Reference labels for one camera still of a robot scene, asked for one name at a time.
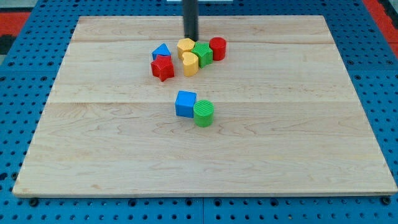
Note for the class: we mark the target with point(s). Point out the green star block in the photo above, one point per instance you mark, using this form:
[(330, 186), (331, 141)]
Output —
[(204, 54)]

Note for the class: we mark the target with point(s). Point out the yellow heart block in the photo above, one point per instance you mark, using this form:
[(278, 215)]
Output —
[(190, 64)]

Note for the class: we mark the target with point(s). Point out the light wooden board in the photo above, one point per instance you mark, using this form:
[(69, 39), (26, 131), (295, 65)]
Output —
[(287, 120)]

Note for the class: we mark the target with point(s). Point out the red star block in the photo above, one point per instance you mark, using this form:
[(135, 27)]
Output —
[(162, 67)]

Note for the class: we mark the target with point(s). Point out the green cylinder block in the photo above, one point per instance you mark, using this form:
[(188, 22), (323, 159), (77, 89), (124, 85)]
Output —
[(203, 113)]

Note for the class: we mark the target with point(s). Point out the blue triangle block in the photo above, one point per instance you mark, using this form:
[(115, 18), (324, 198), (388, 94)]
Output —
[(162, 50)]

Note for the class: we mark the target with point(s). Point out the yellow pentagon block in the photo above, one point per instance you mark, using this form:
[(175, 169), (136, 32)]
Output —
[(184, 45)]

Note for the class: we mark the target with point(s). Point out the blue cube block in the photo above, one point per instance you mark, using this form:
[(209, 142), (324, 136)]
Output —
[(184, 103)]

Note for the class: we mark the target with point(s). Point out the red cylinder block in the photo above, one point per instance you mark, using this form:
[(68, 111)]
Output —
[(218, 46)]

